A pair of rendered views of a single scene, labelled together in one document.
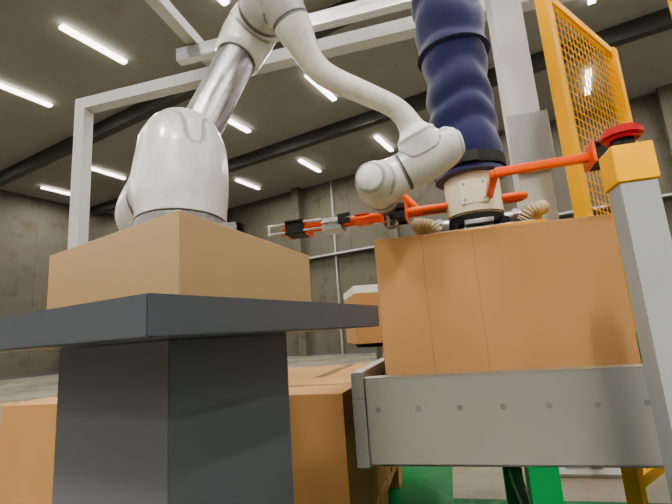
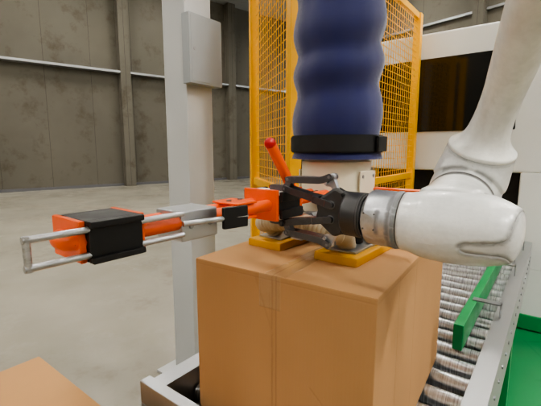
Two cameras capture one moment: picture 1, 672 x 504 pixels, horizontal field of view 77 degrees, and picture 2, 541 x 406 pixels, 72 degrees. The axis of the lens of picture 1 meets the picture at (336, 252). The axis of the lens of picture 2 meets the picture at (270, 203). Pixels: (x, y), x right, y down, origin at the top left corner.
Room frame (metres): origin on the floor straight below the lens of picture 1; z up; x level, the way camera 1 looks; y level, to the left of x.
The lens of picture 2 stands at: (1.07, 0.47, 1.18)
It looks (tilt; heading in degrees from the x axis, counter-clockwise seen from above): 8 degrees down; 293
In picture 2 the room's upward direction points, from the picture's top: straight up
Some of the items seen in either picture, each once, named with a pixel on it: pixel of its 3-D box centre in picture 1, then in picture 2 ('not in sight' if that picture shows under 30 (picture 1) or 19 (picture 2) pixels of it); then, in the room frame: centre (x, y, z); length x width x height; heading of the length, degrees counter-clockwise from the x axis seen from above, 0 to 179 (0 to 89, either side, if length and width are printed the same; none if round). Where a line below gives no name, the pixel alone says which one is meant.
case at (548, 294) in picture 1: (486, 307); (336, 316); (1.28, -0.44, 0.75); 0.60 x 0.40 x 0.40; 79
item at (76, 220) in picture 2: (298, 229); (100, 232); (1.46, 0.13, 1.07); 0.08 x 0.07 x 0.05; 74
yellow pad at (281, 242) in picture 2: not in sight; (303, 226); (1.38, -0.47, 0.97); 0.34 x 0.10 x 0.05; 74
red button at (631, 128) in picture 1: (621, 139); not in sight; (0.74, -0.55, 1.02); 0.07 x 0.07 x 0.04
